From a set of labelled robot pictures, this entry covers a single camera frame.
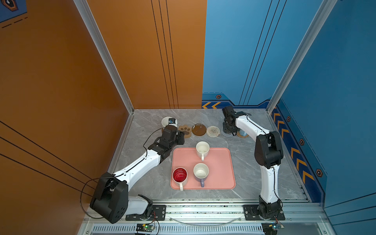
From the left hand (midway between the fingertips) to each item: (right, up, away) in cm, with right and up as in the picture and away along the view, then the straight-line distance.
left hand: (181, 131), depth 85 cm
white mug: (+13, -11, +8) cm, 19 cm away
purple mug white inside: (+12, -24, +1) cm, 27 cm away
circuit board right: (+44, -46, -16) cm, 65 cm away
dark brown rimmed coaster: (+11, 0, +21) cm, 24 cm away
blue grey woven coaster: (+30, -4, +17) cm, 35 cm away
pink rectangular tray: (+24, -21, +4) cm, 32 cm away
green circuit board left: (-16, -46, -15) cm, 51 cm away
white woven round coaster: (+22, -1, +20) cm, 30 cm away
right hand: (+31, +1, +15) cm, 35 cm away
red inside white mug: (-1, -26, -2) cm, 26 cm away
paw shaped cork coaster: (+2, 0, +22) cm, 22 cm away
